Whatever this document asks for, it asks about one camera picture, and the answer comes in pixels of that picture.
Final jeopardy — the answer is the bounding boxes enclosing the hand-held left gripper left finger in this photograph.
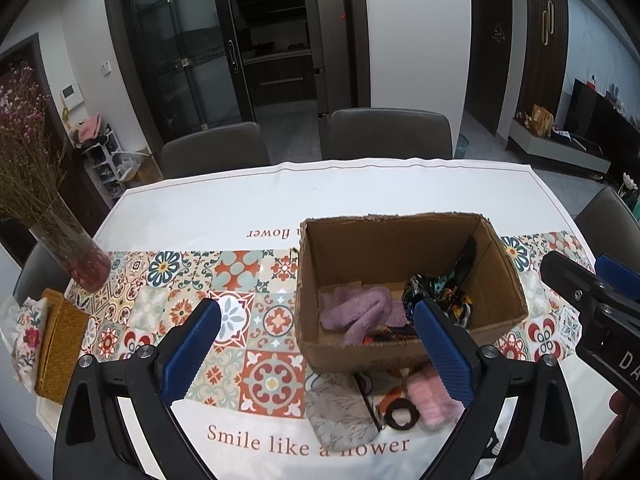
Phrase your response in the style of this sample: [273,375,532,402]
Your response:
[52,297,223,480]

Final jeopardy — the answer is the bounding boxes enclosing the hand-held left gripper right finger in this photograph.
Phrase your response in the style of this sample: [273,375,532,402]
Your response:
[412,297,585,480]

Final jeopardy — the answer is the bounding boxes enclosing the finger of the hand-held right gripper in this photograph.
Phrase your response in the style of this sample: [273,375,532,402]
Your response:
[540,251,610,313]
[595,254,640,305]

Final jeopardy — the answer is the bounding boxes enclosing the brown cardboard box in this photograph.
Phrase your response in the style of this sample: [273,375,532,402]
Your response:
[292,212,529,374]

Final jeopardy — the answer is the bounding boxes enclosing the person's right hand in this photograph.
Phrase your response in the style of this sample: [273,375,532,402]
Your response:
[582,389,640,480]

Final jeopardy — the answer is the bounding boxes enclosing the dark patterned silk scarf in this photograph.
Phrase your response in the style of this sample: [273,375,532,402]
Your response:
[402,272,483,331]

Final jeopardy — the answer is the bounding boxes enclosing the grey dining chair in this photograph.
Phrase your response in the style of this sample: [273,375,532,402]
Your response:
[320,108,453,161]
[12,242,73,307]
[574,186,640,261]
[160,121,272,181]

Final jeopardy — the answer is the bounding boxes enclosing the pink fuzzy sock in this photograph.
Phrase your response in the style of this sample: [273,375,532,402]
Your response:
[405,364,466,432]

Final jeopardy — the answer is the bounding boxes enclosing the orange white cloth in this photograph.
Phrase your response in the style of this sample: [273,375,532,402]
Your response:
[357,369,416,428]

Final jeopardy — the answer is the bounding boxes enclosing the purple fuzzy cloth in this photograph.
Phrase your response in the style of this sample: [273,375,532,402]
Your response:
[318,285,408,347]

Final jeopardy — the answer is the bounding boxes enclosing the grey leaf-print pouch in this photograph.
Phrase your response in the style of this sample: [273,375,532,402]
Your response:
[305,374,383,453]

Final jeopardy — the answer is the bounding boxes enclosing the white tv cabinet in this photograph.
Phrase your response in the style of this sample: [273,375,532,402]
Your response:
[507,117,613,177]

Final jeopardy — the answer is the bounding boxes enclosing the woven yellow tissue box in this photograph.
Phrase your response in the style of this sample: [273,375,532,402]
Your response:
[34,287,91,406]

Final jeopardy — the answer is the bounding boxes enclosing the white tile-print tablecloth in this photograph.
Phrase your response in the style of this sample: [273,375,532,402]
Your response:
[37,159,640,480]

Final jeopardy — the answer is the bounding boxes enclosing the yellow paper bag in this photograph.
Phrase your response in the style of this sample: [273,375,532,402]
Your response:
[530,104,555,136]

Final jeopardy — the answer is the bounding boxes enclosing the black television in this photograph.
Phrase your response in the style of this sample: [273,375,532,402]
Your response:
[565,78,640,186]

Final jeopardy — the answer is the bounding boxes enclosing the white floral cloth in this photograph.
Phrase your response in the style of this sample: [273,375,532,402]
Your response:
[0,296,51,387]

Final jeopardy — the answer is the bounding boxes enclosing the small brown carton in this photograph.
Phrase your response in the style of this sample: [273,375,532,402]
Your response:
[132,152,164,186]

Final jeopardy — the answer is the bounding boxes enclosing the white shoe rack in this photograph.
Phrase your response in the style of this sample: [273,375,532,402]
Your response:
[80,127,127,202]

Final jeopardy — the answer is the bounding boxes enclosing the dark plain door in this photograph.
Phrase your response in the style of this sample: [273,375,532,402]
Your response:
[470,0,513,137]

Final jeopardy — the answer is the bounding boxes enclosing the pink hat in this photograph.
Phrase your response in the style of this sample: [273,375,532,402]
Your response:
[75,115,103,144]

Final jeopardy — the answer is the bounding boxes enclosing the dried pink flowers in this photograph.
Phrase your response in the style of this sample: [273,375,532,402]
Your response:
[0,60,68,224]

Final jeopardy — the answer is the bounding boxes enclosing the dark glass sliding door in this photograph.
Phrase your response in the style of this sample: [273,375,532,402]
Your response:
[102,0,257,147]

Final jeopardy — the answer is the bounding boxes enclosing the brown hair tie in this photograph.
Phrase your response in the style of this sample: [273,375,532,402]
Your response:
[384,400,421,431]

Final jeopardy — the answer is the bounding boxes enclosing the dark door with gold handle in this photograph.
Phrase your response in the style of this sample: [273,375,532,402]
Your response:
[517,0,571,126]

